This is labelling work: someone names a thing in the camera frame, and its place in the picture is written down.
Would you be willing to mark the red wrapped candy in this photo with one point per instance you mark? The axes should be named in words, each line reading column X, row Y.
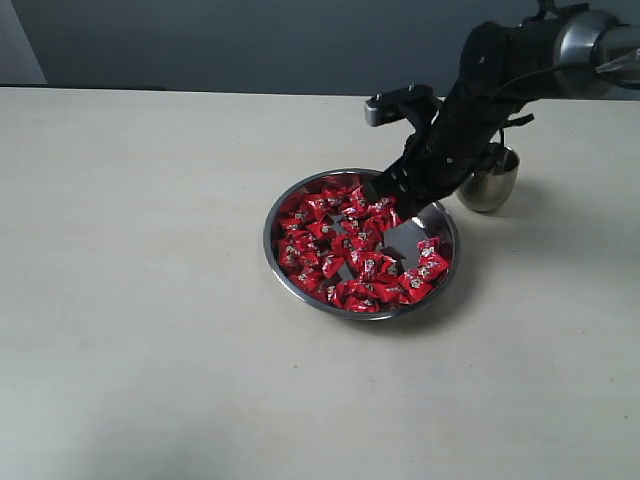
column 369, row 264
column 415, row 286
column 357, row 200
column 383, row 206
column 391, row 295
column 322, row 230
column 428, row 246
column 431, row 267
column 308, row 279
column 336, row 199
column 361, row 305

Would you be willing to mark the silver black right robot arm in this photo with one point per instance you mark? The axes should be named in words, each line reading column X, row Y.
column 570, row 52

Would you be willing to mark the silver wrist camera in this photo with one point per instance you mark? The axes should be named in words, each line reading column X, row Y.
column 392, row 106

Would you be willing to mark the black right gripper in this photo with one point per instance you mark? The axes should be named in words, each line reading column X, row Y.
column 436, row 162

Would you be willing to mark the steel cup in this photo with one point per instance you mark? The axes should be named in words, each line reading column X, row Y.
column 487, row 189

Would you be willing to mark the round steel plate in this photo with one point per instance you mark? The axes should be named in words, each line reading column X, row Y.
column 289, row 246

